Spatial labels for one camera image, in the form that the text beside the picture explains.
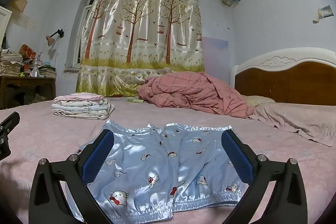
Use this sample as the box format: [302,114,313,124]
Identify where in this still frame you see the tree print curtain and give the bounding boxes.
[76,0,205,97]

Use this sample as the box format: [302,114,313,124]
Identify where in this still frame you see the white and wooden headboard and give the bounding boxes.
[230,48,336,106]

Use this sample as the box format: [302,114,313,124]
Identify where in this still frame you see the pink plaid quilt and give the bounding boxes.
[137,72,255,119]

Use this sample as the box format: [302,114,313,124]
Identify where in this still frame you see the pale blue folded garment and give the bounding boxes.
[52,105,109,114]

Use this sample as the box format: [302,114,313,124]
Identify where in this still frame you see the stack of green books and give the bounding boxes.
[39,61,57,78]

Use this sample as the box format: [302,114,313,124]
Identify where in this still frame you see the white cabinet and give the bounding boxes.
[0,6,13,50]

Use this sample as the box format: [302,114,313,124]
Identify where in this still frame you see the white printed folded garment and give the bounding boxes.
[52,99,108,109]

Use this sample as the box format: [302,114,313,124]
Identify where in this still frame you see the wall photo print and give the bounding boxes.
[312,5,334,23]

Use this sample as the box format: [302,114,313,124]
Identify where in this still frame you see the pink folded garment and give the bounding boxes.
[54,93,105,106]

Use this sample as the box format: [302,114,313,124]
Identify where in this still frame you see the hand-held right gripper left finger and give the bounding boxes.
[28,129,115,224]

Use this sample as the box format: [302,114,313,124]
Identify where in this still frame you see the brown cardboard box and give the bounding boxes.
[8,0,28,13]

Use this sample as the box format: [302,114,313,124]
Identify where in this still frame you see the dark wooden desk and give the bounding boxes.
[0,76,56,109]

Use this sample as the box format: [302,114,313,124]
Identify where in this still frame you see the pink wall lamp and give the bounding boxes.
[46,29,65,46]

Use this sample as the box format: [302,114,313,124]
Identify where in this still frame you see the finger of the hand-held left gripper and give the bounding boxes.
[0,112,21,161]

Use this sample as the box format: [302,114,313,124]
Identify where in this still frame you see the pink bed sheet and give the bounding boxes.
[0,97,336,224]

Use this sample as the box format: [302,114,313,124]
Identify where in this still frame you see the cream printed folded garment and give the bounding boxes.
[52,109,115,120]

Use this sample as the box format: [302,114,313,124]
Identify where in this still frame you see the red cardboard box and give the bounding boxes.
[19,44,37,59]

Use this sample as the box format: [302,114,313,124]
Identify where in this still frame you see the beige pillow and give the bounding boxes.
[243,95,276,107]

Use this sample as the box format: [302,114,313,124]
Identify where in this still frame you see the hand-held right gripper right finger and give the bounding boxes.
[221,129,308,224]

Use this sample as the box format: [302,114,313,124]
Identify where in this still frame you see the white wall notes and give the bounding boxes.
[17,14,36,31]

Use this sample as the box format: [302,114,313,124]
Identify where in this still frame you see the light blue cartoon cat pants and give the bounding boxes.
[75,120,248,223]

